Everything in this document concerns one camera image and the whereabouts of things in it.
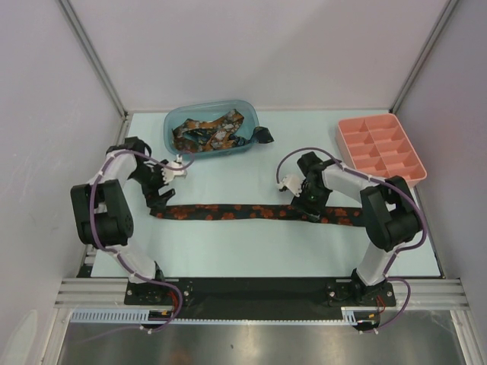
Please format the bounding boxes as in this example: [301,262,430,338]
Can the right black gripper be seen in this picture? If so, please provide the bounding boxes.
[291,179,331,221]

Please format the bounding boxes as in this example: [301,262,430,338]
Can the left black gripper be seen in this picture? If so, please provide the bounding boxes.
[129,160,176,209]

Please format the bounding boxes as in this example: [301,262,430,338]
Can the black tie orange flowers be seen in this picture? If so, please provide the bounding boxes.
[150,204,365,227]

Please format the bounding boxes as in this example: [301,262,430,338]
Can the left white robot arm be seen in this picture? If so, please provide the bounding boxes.
[70,137,186,304]

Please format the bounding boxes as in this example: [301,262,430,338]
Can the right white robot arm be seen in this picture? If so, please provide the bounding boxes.
[279,152,424,305]

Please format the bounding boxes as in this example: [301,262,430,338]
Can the brown grey floral tie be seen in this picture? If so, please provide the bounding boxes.
[172,109,249,153]

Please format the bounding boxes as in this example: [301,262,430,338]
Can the dark navy patterned tie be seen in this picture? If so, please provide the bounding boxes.
[185,127,274,150]

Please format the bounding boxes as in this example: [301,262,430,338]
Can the pink divided organizer tray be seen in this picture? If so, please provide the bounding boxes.
[336,113,427,188]

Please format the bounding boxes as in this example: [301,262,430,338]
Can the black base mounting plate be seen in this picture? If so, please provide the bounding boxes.
[125,275,396,321]

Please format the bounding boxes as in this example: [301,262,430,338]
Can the blue plastic tub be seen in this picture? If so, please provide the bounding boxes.
[161,100,259,154]

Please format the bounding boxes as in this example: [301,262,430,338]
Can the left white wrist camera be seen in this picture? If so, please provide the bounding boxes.
[161,154,187,185]

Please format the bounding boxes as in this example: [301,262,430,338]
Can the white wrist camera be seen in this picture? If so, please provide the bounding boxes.
[161,154,187,185]
[277,174,304,197]

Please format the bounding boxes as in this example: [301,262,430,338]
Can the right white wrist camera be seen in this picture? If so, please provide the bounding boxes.
[277,174,304,197]

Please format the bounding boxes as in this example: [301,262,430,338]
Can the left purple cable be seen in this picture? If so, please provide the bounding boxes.
[89,148,196,335]

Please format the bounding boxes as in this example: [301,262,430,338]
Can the purple cable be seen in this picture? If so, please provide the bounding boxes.
[89,148,196,335]
[274,147,426,335]

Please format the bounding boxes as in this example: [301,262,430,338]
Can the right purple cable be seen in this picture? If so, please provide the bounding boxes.
[274,147,426,335]

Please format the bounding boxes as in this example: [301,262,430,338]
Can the white slotted cable duct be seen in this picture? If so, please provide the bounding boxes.
[71,307,374,325]

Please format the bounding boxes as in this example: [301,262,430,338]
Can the aluminium frame rail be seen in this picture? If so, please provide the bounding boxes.
[55,278,470,310]

